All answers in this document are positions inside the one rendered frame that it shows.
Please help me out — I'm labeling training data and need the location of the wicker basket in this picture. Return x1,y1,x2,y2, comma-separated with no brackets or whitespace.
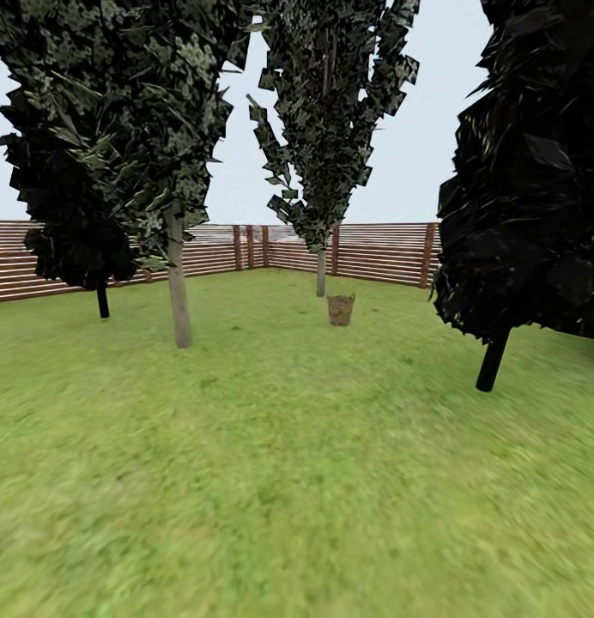
327,295,355,326

